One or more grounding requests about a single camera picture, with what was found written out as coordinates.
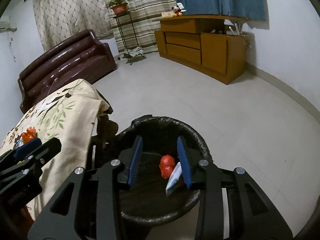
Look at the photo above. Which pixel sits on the striped curtain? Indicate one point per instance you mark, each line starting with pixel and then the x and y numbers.
pixel 145 15

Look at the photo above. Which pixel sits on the mickey mouse toy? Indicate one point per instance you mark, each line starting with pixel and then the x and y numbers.
pixel 178 10

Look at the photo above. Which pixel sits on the beige patterned curtain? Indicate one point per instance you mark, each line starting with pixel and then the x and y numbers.
pixel 57 20

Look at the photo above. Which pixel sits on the red plastic bag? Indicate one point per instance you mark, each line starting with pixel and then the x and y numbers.
pixel 167 165

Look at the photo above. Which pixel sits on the small box on cabinet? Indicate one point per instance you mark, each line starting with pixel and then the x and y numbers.
pixel 169 14

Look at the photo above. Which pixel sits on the floral beige tablecloth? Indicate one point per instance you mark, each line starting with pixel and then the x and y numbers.
pixel 68 114

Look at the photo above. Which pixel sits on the dark brown leather sofa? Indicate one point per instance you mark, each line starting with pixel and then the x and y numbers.
pixel 81 56

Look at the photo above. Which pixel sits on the potted plant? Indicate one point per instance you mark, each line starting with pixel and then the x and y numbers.
pixel 119 7

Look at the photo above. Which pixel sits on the striped cloth on stand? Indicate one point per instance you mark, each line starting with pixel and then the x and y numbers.
pixel 129 53

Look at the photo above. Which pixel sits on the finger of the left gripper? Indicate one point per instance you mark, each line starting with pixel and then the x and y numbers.
pixel 35 161
pixel 13 157

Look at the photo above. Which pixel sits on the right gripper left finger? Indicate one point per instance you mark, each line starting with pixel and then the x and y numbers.
pixel 130 158

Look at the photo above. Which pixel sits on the orange plastic bag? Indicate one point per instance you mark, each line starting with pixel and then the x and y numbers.
pixel 29 135

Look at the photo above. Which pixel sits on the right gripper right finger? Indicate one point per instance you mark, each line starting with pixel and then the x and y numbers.
pixel 189 160

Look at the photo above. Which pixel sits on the wooden tv cabinet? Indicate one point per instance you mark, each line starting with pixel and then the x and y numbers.
pixel 210 44

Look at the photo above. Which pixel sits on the black lined trash bin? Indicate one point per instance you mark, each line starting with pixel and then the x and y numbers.
pixel 146 202

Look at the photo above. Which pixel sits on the white air conditioner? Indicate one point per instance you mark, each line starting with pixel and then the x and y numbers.
pixel 6 27

